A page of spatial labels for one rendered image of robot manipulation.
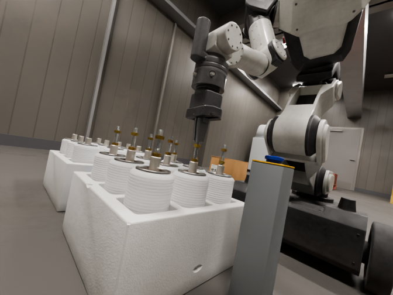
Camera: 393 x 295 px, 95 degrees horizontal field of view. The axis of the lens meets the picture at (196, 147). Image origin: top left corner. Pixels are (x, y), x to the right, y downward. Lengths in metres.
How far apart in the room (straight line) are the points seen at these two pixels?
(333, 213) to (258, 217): 0.38
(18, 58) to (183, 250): 2.69
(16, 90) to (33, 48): 0.51
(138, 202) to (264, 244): 0.26
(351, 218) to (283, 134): 0.32
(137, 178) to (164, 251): 0.14
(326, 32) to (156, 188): 0.79
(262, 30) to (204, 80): 0.42
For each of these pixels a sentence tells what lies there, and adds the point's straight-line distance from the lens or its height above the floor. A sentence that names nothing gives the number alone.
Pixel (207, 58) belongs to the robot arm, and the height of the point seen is 0.53.
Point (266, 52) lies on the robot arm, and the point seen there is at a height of 0.67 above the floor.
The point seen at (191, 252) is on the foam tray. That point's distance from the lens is 0.45.
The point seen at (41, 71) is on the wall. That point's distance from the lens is 2.86.
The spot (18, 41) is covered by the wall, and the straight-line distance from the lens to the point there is 2.90.
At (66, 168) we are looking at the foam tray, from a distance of 0.81.
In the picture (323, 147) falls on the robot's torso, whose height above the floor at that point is 0.40.
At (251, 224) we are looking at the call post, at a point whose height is 0.18.
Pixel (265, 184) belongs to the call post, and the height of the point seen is 0.27.
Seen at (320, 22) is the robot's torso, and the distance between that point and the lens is 0.88.
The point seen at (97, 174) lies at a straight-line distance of 0.58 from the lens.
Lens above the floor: 0.31
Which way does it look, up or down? 1 degrees up
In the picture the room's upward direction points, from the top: 11 degrees clockwise
